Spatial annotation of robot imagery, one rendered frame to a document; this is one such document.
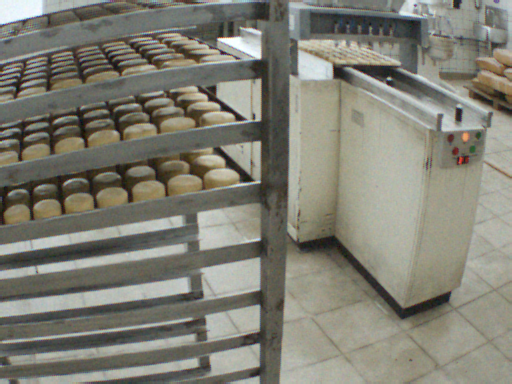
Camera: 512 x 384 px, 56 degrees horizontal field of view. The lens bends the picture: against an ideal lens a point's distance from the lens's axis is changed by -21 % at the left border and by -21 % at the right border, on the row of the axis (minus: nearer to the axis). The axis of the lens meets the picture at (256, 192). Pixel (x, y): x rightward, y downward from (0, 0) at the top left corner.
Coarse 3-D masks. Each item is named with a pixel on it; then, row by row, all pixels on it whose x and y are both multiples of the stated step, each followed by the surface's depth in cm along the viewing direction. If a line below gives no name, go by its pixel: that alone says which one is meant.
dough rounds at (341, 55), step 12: (300, 48) 274; (312, 48) 267; (324, 48) 277; (336, 48) 275; (348, 48) 276; (360, 48) 277; (336, 60) 241; (348, 60) 243; (360, 60) 245; (372, 60) 248; (384, 60) 258
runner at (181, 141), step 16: (208, 128) 77; (224, 128) 78; (240, 128) 79; (256, 128) 80; (112, 144) 72; (128, 144) 73; (144, 144) 74; (160, 144) 75; (176, 144) 76; (192, 144) 77; (208, 144) 78; (224, 144) 79; (32, 160) 68; (48, 160) 69; (64, 160) 70; (80, 160) 71; (96, 160) 72; (112, 160) 73; (128, 160) 74; (0, 176) 66; (16, 176) 68; (32, 176) 69; (48, 176) 70
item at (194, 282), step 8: (184, 216) 129; (192, 216) 130; (184, 224) 131; (184, 248) 135; (192, 248) 133; (192, 280) 136; (200, 280) 137; (192, 288) 137; (200, 288) 138; (200, 336) 144; (200, 360) 147; (208, 360) 148
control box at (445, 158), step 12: (444, 132) 182; (456, 132) 184; (468, 132) 186; (480, 132) 188; (444, 144) 183; (456, 144) 186; (468, 144) 188; (480, 144) 191; (444, 156) 186; (456, 156) 188; (468, 156) 190; (480, 156) 193
